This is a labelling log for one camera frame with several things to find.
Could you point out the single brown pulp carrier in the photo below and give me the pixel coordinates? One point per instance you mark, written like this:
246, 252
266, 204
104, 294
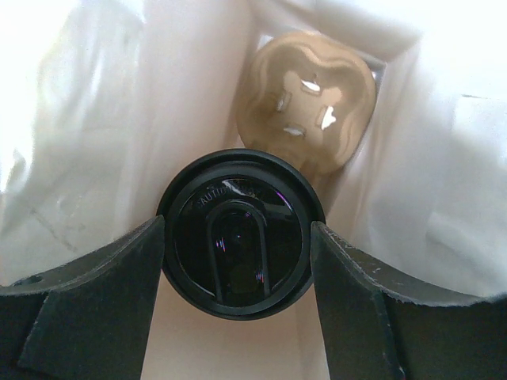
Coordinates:
308, 100

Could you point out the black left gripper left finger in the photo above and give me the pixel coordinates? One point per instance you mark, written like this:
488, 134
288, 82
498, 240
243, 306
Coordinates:
88, 319

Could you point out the black plastic cup lid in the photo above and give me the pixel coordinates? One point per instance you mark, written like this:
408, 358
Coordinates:
238, 234

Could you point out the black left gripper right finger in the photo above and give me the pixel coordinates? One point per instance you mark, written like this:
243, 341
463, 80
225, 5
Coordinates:
380, 323

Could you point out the brown paper takeout bag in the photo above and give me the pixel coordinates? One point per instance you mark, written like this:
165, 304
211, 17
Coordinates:
103, 103

